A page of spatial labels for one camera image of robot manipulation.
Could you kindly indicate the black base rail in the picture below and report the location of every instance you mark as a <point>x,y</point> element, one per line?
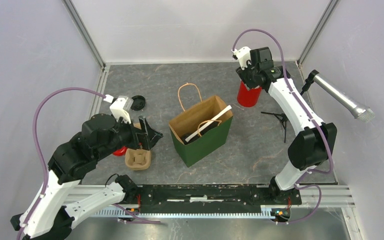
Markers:
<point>207,198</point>

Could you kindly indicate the green paper bag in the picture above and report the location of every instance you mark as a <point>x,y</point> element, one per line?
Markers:
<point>189,119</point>

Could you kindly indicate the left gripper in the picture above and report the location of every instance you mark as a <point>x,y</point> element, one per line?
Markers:
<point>152,136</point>

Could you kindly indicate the red plastic clip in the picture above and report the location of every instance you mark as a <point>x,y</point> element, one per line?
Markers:
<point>120,152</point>

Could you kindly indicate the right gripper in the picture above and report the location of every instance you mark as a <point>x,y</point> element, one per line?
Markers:
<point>243,74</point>

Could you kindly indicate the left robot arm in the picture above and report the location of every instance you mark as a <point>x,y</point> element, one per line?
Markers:
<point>49,218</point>

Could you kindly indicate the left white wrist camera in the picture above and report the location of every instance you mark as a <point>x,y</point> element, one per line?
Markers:
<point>120,107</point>

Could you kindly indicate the white straw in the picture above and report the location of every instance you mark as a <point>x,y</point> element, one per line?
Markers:
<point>203,125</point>

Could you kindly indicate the silver microphone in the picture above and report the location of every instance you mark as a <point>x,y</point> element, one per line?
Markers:
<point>358,110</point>

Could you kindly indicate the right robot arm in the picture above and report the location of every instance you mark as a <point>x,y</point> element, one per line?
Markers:
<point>314,139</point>

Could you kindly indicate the brown cardboard cup carrier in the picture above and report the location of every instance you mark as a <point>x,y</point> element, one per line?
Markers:
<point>138,159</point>

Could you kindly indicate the red cup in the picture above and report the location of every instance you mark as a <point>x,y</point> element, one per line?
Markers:
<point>248,97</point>

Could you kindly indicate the black coffee lid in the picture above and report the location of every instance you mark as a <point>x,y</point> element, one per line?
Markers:
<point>139,102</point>
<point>211,125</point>
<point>191,140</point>

